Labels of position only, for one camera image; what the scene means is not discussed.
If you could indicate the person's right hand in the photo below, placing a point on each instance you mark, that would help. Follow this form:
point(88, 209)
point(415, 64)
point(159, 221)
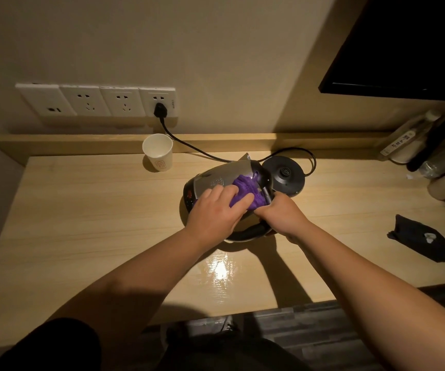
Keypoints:
point(286, 218)

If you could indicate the person's left hand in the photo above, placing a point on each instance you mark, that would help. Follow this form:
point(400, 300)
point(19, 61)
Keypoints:
point(212, 218)

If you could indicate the stainless steel electric kettle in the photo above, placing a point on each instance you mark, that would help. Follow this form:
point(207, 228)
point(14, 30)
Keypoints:
point(214, 175)

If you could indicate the purple cloth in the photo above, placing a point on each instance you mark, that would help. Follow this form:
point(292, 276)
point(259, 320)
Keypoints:
point(245, 185)

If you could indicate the white paper cup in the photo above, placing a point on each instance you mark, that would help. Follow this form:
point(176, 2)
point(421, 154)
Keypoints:
point(158, 150)

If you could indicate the person's left forearm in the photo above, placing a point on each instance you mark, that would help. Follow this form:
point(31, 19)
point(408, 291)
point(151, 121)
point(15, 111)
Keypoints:
point(137, 289)

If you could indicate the person's right forearm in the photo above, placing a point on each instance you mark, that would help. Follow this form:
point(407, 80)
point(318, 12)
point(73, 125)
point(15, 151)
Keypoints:
point(381, 301)

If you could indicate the white sneaker black laces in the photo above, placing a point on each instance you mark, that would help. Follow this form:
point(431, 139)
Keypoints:
point(228, 323)

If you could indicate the black cloth with white patch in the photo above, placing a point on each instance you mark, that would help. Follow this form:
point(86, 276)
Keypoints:
point(408, 235)

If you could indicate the white bottle with label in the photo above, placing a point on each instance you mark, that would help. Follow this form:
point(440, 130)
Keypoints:
point(402, 142)

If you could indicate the black trousers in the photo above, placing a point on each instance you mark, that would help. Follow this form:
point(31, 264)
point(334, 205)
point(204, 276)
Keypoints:
point(230, 355)

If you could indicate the clear plastic bottle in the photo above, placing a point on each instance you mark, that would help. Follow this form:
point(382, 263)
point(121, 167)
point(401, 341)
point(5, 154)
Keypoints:
point(444, 164)

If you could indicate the tall black slim object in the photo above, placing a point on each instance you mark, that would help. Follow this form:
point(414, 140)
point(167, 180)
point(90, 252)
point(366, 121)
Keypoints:
point(435, 140)

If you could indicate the black left sleeve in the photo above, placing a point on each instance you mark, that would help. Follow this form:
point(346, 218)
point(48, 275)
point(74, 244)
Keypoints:
point(52, 347)

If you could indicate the black television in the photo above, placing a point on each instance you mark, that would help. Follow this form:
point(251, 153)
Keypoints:
point(408, 46)

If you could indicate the white wall power socket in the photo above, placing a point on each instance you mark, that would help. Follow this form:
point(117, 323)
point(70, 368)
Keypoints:
point(122, 101)
point(171, 102)
point(85, 100)

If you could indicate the white wall plate small ports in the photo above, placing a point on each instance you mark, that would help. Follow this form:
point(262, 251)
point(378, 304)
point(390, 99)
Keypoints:
point(44, 98)

